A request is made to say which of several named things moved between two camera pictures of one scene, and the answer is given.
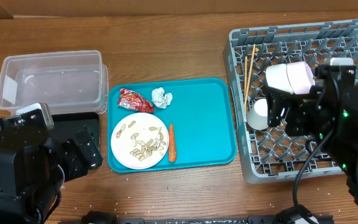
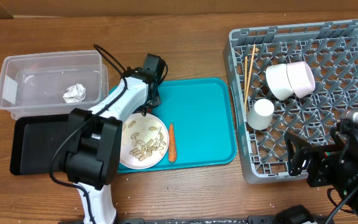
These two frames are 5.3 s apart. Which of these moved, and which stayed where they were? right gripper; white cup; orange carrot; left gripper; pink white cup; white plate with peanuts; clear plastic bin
Moved: left gripper; right gripper
Stayed: pink white cup; orange carrot; white cup; white plate with peanuts; clear plastic bin
